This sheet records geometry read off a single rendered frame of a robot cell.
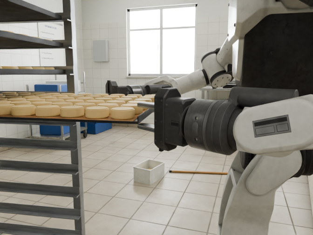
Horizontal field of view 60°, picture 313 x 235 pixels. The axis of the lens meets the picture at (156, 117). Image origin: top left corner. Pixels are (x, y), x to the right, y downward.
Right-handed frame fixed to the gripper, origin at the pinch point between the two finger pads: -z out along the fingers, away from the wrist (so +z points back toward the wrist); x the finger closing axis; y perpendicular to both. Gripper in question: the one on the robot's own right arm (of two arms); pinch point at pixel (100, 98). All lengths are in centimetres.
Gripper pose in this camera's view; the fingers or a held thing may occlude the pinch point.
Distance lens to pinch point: 97.4
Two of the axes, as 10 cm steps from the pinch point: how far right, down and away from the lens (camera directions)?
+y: 5.8, 1.4, -8.1
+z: 8.2, -0.9, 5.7
